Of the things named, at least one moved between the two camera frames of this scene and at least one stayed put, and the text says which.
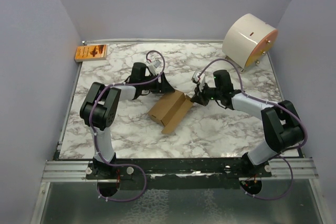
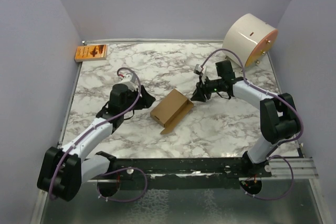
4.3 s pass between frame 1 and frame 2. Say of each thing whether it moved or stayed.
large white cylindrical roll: stayed
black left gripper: moved
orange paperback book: stayed
